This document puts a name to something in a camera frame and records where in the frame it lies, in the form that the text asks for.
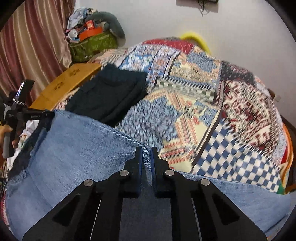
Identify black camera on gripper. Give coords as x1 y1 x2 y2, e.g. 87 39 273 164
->
13 79 35 106

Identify colourful patchwork bedspread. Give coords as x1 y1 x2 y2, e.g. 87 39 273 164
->
91 38 287 194

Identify wall mounted black monitor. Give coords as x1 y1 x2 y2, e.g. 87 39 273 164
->
176 0 219 16

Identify dark green folded pants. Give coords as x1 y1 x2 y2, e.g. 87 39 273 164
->
65 64 147 127

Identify white paper pile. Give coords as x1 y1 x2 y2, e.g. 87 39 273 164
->
19 120 39 144

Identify wooden lap desk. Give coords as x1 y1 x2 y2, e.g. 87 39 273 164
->
30 63 101 110

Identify person's left hand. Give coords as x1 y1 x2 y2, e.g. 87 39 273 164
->
0 125 20 149

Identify blue denim jeans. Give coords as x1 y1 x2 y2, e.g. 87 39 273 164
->
5 111 295 240

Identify maroon striped curtain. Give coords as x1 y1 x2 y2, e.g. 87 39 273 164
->
1 1 75 105

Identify yellow curved tube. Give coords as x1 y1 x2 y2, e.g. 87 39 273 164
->
180 31 211 55

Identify orange box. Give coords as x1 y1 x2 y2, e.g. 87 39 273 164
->
78 20 103 41

